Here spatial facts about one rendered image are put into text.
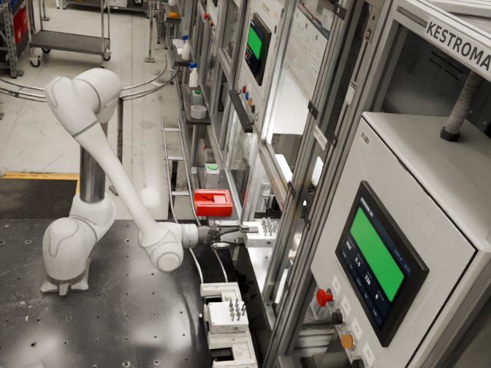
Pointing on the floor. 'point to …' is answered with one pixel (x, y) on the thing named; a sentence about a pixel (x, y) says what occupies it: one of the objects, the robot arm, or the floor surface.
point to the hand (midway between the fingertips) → (248, 234)
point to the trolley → (91, 46)
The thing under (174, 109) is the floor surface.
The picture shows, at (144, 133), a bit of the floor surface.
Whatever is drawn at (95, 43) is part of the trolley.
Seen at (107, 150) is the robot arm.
